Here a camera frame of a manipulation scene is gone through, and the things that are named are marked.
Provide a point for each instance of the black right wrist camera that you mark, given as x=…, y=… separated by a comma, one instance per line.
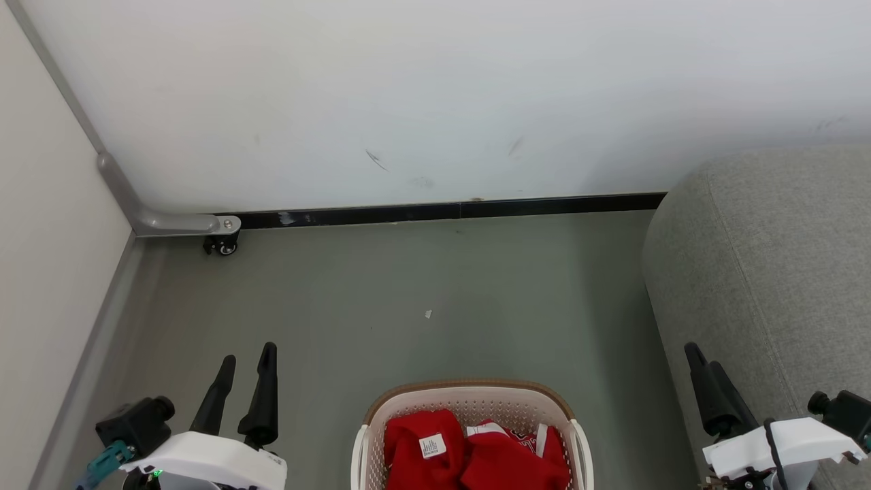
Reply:
x=850, y=412

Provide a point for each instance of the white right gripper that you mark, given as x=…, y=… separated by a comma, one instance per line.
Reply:
x=810, y=439

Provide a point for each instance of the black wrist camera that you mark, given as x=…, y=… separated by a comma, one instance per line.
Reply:
x=850, y=412
x=133, y=425

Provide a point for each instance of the red garment with white label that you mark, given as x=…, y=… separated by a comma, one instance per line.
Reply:
x=415, y=463

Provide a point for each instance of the grey metal frame leg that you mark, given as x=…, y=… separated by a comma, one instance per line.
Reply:
x=170, y=223

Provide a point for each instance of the grey fabric sofa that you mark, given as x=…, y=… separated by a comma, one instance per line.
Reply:
x=762, y=272

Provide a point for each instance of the red garment with white stripes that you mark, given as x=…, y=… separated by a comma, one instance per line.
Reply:
x=503, y=466

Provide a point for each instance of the black baseboard strip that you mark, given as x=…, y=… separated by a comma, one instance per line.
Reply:
x=442, y=211

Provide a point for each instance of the black caster wheel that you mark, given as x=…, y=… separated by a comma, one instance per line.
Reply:
x=222, y=245

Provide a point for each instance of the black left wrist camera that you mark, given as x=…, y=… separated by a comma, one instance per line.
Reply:
x=133, y=425

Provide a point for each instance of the cream perforated laundry basket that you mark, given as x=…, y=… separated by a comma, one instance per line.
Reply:
x=469, y=401

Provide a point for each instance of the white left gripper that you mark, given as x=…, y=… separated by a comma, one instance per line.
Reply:
x=204, y=463

